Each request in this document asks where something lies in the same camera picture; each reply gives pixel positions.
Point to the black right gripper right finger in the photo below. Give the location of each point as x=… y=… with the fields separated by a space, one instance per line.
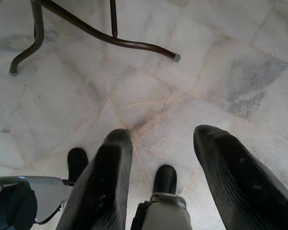
x=235 y=182

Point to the brown metal table leg frame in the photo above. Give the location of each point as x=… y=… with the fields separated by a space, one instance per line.
x=129 y=43

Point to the silver robot right leg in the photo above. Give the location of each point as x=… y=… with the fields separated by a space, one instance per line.
x=165 y=215

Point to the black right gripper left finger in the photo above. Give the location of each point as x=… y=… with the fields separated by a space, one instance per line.
x=105 y=187

